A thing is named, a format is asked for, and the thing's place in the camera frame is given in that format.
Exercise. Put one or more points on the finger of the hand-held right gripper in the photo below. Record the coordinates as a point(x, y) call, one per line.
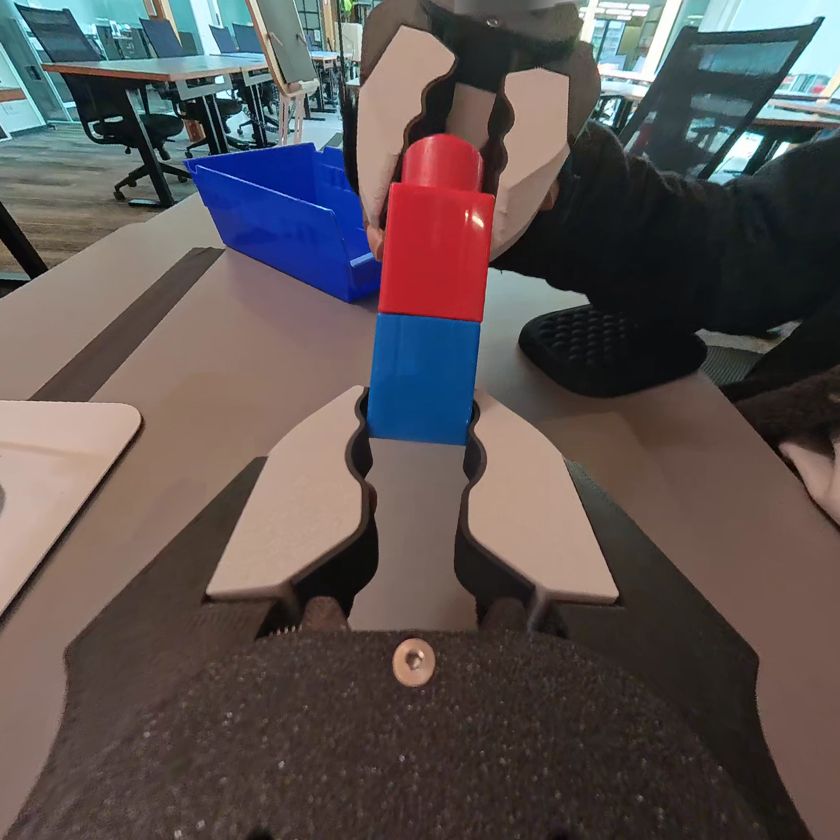
point(531, 131)
point(387, 118)

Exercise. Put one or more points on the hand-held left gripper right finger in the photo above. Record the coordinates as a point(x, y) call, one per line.
point(535, 518)

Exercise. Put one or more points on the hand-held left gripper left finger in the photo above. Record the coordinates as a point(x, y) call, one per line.
point(295, 505)

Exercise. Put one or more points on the blue plastic bin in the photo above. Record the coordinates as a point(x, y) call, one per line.
point(282, 210)

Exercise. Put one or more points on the red one-stud mega block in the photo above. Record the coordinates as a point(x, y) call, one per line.
point(436, 249)

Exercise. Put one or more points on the blue two-stud mega block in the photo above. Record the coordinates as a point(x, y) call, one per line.
point(423, 380)

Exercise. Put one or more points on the person's right forearm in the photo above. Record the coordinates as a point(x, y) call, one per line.
point(656, 229)

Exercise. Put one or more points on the wooden board easel stand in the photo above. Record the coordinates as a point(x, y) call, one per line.
point(289, 39)

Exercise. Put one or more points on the black office chair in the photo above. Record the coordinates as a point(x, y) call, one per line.
point(226, 39)
point(161, 39)
point(111, 124)

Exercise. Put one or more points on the wooden top office desk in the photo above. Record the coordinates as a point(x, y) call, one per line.
point(787, 118)
point(151, 65)

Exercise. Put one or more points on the white base document stand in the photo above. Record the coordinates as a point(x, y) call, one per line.
point(52, 472)

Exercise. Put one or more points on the dark fleece jacket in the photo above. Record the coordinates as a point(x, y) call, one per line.
point(787, 413)

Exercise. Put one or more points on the grey sweatshirt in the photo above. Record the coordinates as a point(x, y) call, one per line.
point(817, 479)

